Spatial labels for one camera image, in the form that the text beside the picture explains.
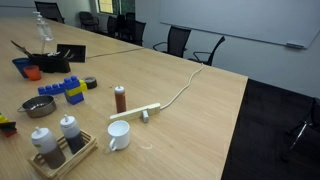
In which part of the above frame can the blue and yellow block stack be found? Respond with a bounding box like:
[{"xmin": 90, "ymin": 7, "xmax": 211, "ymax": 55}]
[{"xmin": 63, "ymin": 75, "xmax": 88, "ymax": 106}]

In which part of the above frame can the yellow green red block stack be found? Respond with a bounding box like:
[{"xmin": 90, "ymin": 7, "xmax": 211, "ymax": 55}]
[{"xmin": 0, "ymin": 112, "xmax": 18, "ymax": 138}]

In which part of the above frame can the long blue building block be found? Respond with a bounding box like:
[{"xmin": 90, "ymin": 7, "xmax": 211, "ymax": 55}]
[{"xmin": 37, "ymin": 83, "xmax": 67, "ymax": 97}]

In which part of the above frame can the white plug adapter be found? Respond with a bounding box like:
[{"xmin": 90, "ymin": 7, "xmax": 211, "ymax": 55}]
[{"xmin": 141, "ymin": 109, "xmax": 150, "ymax": 124}]

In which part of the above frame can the white power strip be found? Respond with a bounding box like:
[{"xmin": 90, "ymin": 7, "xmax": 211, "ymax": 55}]
[{"xmin": 109, "ymin": 102, "xmax": 162, "ymax": 122}]

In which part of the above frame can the red-brown sauce bottle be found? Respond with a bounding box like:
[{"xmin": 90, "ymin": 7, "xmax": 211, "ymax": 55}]
[{"xmin": 114, "ymin": 84, "xmax": 128, "ymax": 114}]

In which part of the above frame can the black office chair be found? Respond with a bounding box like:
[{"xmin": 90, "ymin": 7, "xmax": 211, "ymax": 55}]
[
  {"xmin": 78, "ymin": 11, "xmax": 100, "ymax": 33},
  {"xmin": 152, "ymin": 25, "xmax": 192, "ymax": 59},
  {"xmin": 34, "ymin": 0, "xmax": 66, "ymax": 24},
  {"xmin": 106, "ymin": 15, "xmax": 118, "ymax": 38},
  {"xmin": 279, "ymin": 97, "xmax": 320, "ymax": 164},
  {"xmin": 124, "ymin": 19, "xmax": 147, "ymax": 47},
  {"xmin": 187, "ymin": 35, "xmax": 226, "ymax": 67}
]

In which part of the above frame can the white mug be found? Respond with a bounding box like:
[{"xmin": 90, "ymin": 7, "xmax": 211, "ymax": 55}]
[{"xmin": 107, "ymin": 120, "xmax": 131, "ymax": 152}]

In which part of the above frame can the black tape roll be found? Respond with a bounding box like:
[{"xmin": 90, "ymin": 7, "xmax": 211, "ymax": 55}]
[{"xmin": 81, "ymin": 76, "xmax": 98, "ymax": 90}]

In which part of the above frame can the black flat tablet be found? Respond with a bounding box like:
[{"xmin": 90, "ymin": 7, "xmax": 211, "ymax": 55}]
[{"xmin": 56, "ymin": 43, "xmax": 87, "ymax": 63}]

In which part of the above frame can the window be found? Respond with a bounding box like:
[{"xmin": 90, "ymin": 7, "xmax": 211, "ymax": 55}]
[{"xmin": 97, "ymin": 0, "xmax": 136, "ymax": 16}]

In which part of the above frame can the squeeze bottle dark sauce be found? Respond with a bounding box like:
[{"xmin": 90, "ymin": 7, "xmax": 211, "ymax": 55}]
[{"xmin": 59, "ymin": 114, "xmax": 86, "ymax": 155}]

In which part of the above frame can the whiteboard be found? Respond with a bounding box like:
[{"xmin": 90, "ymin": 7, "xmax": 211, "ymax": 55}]
[{"xmin": 159, "ymin": 0, "xmax": 320, "ymax": 50}]

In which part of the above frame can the black utensil bin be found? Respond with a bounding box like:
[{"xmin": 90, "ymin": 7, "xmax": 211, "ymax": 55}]
[{"xmin": 28, "ymin": 53, "xmax": 72, "ymax": 74}]

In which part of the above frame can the wooden slat crate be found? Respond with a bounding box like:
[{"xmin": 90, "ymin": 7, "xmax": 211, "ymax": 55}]
[{"xmin": 27, "ymin": 129, "xmax": 99, "ymax": 180}]

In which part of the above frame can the metal pot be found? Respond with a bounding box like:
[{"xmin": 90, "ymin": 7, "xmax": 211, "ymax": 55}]
[{"xmin": 17, "ymin": 94, "xmax": 58, "ymax": 119}]

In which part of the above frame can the squeeze bottle brown sauce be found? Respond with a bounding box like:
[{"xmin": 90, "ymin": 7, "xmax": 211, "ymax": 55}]
[{"xmin": 30, "ymin": 126, "xmax": 67, "ymax": 170}]

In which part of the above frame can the orange cup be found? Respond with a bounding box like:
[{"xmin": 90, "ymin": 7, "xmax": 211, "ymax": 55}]
[{"xmin": 23, "ymin": 64, "xmax": 43, "ymax": 82}]

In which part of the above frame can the clear pump sanitizer bottle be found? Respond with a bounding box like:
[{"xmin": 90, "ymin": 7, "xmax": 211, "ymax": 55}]
[{"xmin": 32, "ymin": 11, "xmax": 54, "ymax": 42}]

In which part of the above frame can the whiteboard eraser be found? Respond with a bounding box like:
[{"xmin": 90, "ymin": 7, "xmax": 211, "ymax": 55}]
[{"xmin": 285, "ymin": 41, "xmax": 305, "ymax": 50}]

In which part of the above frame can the white power cable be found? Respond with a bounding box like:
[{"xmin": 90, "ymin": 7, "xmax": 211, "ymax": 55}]
[{"xmin": 159, "ymin": 62, "xmax": 205, "ymax": 111}]

